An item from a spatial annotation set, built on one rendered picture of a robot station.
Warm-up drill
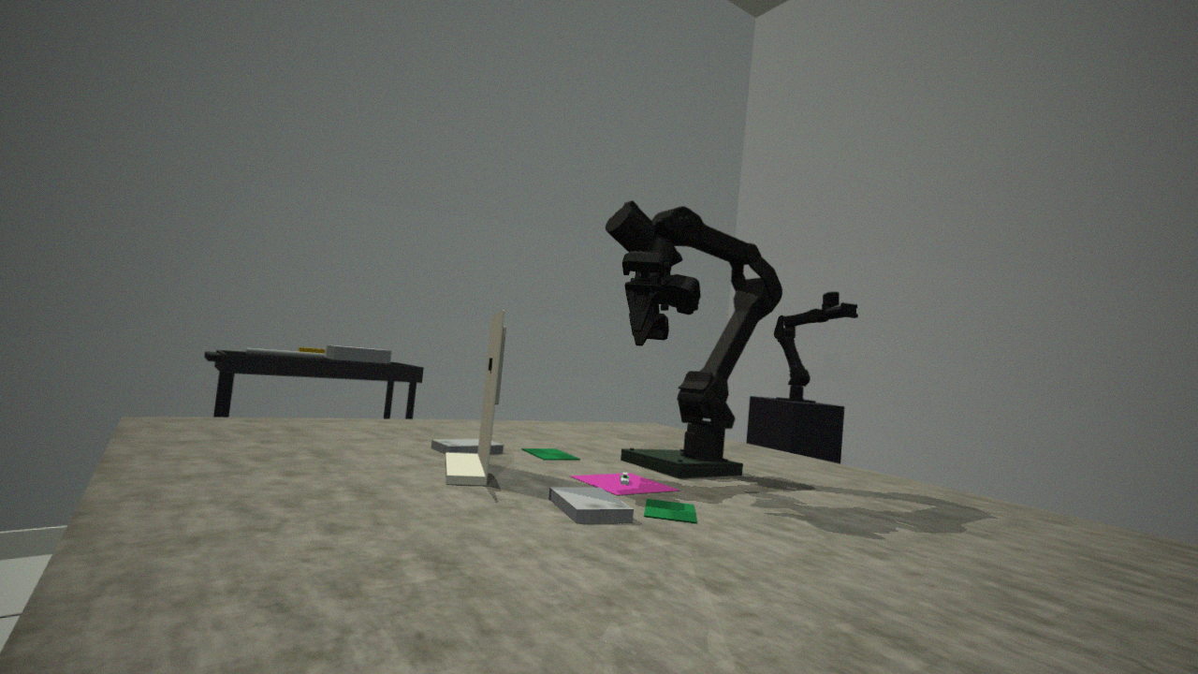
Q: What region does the green flat square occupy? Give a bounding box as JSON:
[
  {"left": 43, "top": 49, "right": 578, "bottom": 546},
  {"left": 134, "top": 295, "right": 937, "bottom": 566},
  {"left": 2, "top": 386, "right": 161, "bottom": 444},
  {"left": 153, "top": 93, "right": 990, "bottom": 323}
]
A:
[
  {"left": 522, "top": 448, "right": 580, "bottom": 460},
  {"left": 645, "top": 499, "right": 697, "bottom": 523}
]

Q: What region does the magenta square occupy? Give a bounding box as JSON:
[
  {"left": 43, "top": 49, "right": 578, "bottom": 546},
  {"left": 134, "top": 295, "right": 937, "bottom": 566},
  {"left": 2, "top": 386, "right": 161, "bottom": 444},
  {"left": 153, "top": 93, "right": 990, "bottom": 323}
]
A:
[{"left": 574, "top": 473, "right": 679, "bottom": 494}]

